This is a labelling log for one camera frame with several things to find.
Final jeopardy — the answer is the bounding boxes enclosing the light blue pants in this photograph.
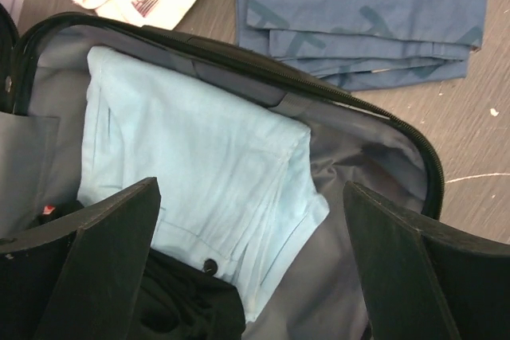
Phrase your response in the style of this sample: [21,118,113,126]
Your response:
[77,46,329,322]

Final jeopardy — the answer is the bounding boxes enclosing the dark blue patterned cloth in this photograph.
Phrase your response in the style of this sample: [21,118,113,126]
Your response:
[236,0,487,91]

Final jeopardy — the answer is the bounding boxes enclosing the black garment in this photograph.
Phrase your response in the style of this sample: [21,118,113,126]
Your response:
[34,201,245,339]

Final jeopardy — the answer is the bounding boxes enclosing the pink teal open suitcase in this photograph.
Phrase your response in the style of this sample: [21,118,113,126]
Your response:
[1,11,444,339]

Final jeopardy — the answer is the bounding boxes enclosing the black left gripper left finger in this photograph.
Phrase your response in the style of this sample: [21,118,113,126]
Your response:
[1,178,160,339]

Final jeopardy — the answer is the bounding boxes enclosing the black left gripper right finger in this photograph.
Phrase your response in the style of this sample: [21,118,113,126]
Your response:
[343,182,509,339]

